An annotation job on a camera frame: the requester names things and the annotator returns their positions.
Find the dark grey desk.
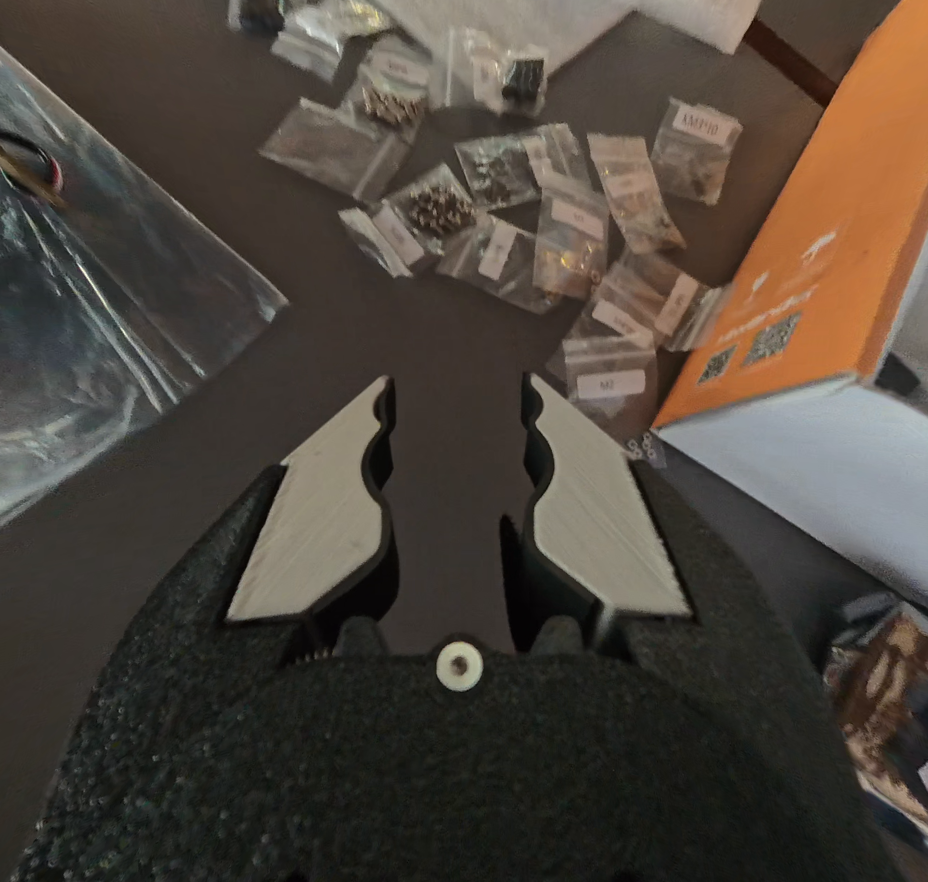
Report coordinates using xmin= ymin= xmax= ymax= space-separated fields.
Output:
xmin=0 ymin=0 xmax=907 ymax=876

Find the large clear plastic bag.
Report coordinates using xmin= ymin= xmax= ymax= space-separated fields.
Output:
xmin=0 ymin=48 xmax=290 ymax=528

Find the pile of small parts bags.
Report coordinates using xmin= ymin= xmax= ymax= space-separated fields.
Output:
xmin=225 ymin=0 xmax=744 ymax=466

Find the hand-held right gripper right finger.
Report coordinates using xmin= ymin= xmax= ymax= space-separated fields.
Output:
xmin=500 ymin=372 xmax=693 ymax=651

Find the orange and white cardboard box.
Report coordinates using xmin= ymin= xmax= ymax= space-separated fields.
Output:
xmin=651 ymin=0 xmax=928 ymax=611

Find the clear packet of dark parts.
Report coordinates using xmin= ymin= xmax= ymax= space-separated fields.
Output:
xmin=823 ymin=592 xmax=928 ymax=847

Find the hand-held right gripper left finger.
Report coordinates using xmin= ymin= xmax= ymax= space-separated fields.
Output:
xmin=225 ymin=376 xmax=401 ymax=625

